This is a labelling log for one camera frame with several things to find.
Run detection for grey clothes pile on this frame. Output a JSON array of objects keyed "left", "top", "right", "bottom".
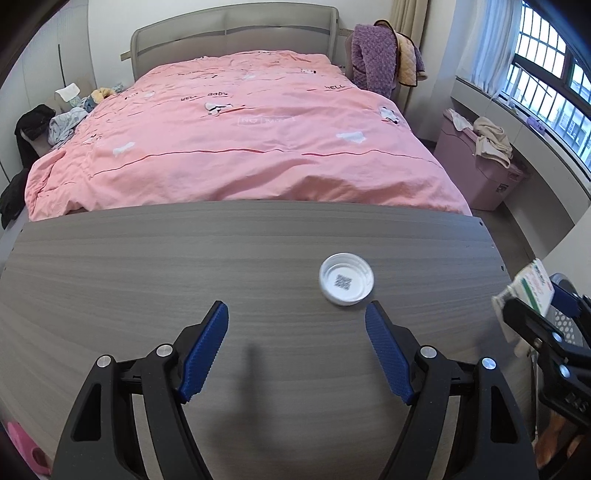
[{"left": 48, "top": 108, "right": 88, "bottom": 148}]

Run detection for pink storage box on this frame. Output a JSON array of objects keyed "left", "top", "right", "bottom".
[{"left": 434, "top": 108, "right": 529, "bottom": 212}]

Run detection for grey bed headboard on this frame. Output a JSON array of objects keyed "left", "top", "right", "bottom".
[{"left": 121, "top": 2, "right": 342, "bottom": 84}]

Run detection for white cloth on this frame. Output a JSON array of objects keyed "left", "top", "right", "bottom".
[{"left": 445, "top": 108, "right": 476, "bottom": 132}]

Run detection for pink bed blanket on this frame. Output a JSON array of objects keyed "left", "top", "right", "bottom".
[{"left": 24, "top": 50, "right": 472, "bottom": 222}]

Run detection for pink plastic stool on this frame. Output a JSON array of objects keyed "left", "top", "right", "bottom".
[{"left": 7, "top": 420, "right": 51, "bottom": 476}]

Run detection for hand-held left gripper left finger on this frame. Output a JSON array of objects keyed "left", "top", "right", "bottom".
[{"left": 53, "top": 300, "right": 230, "bottom": 480}]

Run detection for person's right hand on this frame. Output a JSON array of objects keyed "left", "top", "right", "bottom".
[{"left": 534, "top": 413, "right": 583, "bottom": 468}]

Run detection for purple quilted garment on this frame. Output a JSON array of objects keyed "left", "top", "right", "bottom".
[{"left": 351, "top": 24, "right": 399, "bottom": 97}]

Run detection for purple robe on rack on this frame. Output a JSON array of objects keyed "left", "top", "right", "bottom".
[{"left": 374, "top": 19, "right": 428, "bottom": 88}]

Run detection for beige curtain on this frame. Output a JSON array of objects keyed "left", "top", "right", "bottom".
[{"left": 390, "top": 0, "right": 431, "bottom": 116}]

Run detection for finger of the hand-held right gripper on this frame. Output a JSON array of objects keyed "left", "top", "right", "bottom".
[
  {"left": 549, "top": 274, "right": 591, "bottom": 326},
  {"left": 501, "top": 298, "right": 573, "bottom": 365}
]

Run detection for white sheer curtain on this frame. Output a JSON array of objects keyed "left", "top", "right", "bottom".
[{"left": 466, "top": 0, "right": 525, "bottom": 93}]

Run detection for barred window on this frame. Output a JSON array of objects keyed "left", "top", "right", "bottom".
[{"left": 508, "top": 0, "right": 591, "bottom": 162}]

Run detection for black jacket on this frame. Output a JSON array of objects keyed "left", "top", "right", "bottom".
[{"left": 15, "top": 104, "right": 56, "bottom": 167}]

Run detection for white round lid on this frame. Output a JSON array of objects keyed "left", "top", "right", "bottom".
[{"left": 318, "top": 252, "right": 376, "bottom": 306}]

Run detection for grey bay window seat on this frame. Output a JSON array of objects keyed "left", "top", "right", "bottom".
[{"left": 450, "top": 76, "right": 591, "bottom": 250}]

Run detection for black garment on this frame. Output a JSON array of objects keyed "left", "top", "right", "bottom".
[{"left": 0, "top": 168, "right": 31, "bottom": 229}]

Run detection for white wardrobe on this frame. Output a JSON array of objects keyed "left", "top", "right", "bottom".
[{"left": 0, "top": 0, "right": 93, "bottom": 185}]

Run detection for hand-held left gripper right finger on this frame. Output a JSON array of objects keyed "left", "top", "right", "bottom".
[{"left": 365, "top": 300, "right": 540, "bottom": 480}]

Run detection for beige crumpled clothes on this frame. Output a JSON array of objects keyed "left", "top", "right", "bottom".
[{"left": 472, "top": 116, "right": 514, "bottom": 169}]

